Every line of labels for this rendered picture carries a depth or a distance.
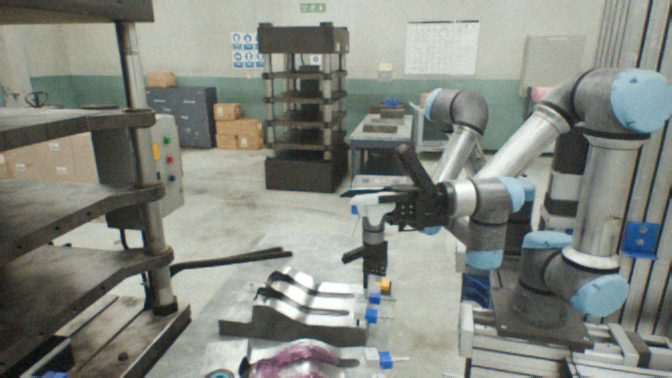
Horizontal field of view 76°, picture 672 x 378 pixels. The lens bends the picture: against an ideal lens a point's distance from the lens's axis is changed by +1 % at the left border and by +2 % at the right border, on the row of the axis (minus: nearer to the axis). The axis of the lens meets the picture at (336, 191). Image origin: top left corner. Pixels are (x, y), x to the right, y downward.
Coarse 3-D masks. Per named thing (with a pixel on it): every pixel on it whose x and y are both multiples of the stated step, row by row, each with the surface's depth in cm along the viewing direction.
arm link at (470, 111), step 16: (464, 96) 134; (480, 96) 134; (464, 112) 132; (480, 112) 131; (464, 128) 131; (480, 128) 131; (448, 144) 134; (464, 144) 131; (448, 160) 132; (464, 160) 132; (432, 176) 134; (448, 176) 131
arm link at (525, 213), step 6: (522, 180) 157; (528, 180) 157; (522, 186) 152; (528, 186) 152; (534, 186) 154; (528, 192) 151; (534, 192) 153; (528, 198) 152; (534, 198) 153; (528, 204) 153; (522, 210) 153; (528, 210) 153; (510, 216) 155; (516, 216) 154; (522, 216) 154; (528, 216) 154
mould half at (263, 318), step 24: (288, 288) 150; (312, 288) 156; (336, 288) 157; (240, 312) 147; (264, 312) 139; (288, 312) 139; (240, 336) 144; (264, 336) 142; (288, 336) 140; (312, 336) 138; (336, 336) 137; (360, 336) 135
